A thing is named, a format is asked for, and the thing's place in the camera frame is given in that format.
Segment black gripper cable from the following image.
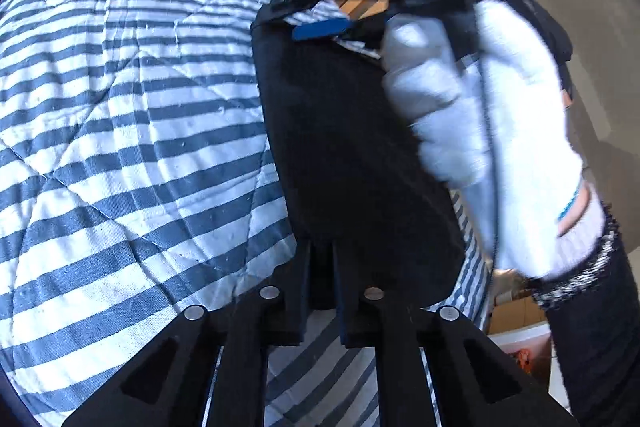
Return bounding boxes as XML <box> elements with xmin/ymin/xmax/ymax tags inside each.
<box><xmin>465</xmin><ymin>0</ymin><xmax>501</xmax><ymax>268</ymax></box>

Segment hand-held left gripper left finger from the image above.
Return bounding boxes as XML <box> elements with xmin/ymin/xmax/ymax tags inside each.
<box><xmin>62</xmin><ymin>239</ymin><xmax>313</xmax><ymax>427</ymax></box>

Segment black pants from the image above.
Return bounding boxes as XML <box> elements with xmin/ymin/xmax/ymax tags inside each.
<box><xmin>250</xmin><ymin>4</ymin><xmax>468</xmax><ymax>310</ymax></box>

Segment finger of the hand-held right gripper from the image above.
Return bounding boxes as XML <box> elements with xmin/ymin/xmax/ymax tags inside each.
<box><xmin>252</xmin><ymin>0</ymin><xmax>347</xmax><ymax>28</ymax></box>
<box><xmin>292</xmin><ymin>18</ymin><xmax>351</xmax><ymax>42</ymax></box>

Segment brown cardboard box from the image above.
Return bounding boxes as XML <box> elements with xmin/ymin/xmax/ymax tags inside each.
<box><xmin>487</xmin><ymin>287</ymin><xmax>548</xmax><ymax>335</ymax></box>

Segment person's right hand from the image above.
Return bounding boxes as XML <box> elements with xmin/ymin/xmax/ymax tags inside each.
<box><xmin>382</xmin><ymin>1</ymin><xmax>609</xmax><ymax>283</ymax></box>

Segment blue white striped bedspread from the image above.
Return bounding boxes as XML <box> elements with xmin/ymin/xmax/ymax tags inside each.
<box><xmin>0</xmin><ymin>0</ymin><xmax>493</xmax><ymax>427</ymax></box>

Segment person's right forearm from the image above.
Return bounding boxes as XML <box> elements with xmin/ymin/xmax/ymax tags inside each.
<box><xmin>530</xmin><ymin>207</ymin><xmax>640</xmax><ymax>427</ymax></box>

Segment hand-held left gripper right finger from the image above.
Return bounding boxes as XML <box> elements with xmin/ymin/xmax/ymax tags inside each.
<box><xmin>332</xmin><ymin>242</ymin><xmax>581</xmax><ymax>427</ymax></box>

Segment white storage box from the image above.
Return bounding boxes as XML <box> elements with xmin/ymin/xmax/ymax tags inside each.
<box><xmin>492</xmin><ymin>322</ymin><xmax>557</xmax><ymax>388</ymax></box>

